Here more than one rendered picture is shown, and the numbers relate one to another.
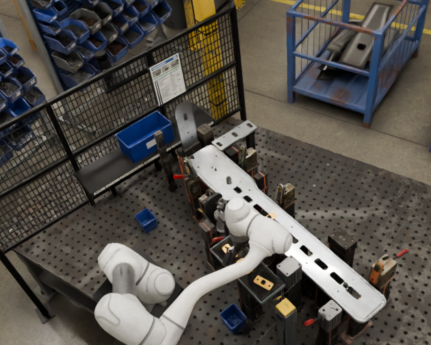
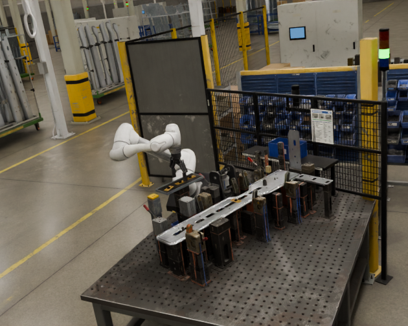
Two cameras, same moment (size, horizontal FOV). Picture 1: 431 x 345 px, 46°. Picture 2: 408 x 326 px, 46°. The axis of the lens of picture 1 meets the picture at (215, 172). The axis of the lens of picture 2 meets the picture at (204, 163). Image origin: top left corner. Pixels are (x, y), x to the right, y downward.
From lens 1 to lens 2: 356 cm
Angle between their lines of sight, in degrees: 68
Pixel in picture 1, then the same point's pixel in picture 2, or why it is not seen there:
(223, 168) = (278, 181)
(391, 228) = (275, 284)
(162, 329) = (120, 145)
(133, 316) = (120, 132)
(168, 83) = (321, 129)
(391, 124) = not seen: outside the picture
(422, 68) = not seen: outside the picture
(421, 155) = not seen: outside the picture
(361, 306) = (167, 236)
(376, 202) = (302, 275)
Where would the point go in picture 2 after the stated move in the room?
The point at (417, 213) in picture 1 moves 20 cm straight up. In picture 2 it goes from (296, 297) to (294, 268)
